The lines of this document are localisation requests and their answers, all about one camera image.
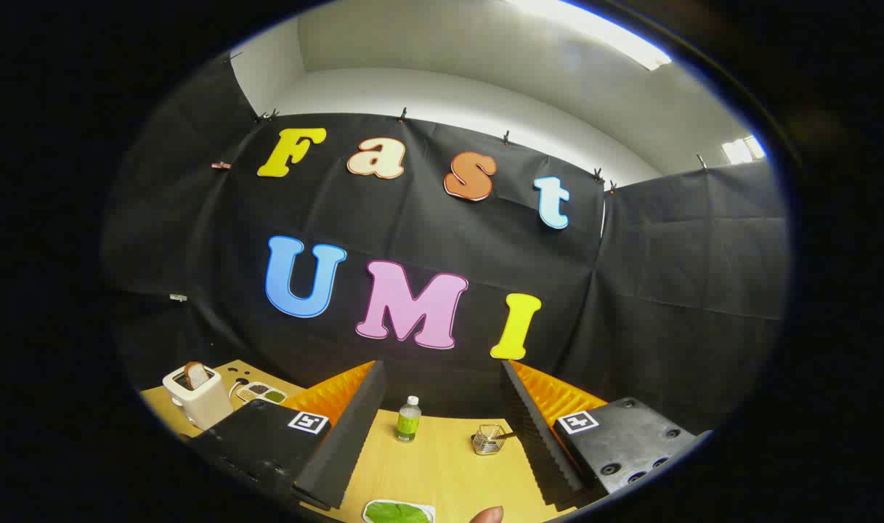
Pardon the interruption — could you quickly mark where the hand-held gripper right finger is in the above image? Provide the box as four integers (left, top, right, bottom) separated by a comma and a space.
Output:
500, 360, 713, 509

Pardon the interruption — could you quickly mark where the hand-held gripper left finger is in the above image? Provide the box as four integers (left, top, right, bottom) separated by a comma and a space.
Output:
187, 360, 389, 511

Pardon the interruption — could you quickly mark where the green lettuce leaf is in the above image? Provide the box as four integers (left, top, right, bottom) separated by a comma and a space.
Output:
366, 501, 431, 523

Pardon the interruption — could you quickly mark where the green label plastic bottle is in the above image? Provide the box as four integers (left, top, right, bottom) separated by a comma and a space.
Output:
395, 396, 422, 443

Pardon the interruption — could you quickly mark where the white sectioned dish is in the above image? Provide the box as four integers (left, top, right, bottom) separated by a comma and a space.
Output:
236, 381, 288, 405

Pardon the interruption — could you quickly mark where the white square plate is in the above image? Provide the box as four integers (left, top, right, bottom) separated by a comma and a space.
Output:
362, 498, 437, 523

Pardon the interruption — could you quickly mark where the white toaster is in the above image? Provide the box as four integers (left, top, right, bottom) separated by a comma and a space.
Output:
162, 363, 233, 431

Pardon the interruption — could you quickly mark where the bright window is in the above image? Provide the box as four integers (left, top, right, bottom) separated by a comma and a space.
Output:
721, 136, 766, 165

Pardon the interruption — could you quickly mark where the wire mesh utensil holder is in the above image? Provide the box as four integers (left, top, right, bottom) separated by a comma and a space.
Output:
471, 424, 506, 456

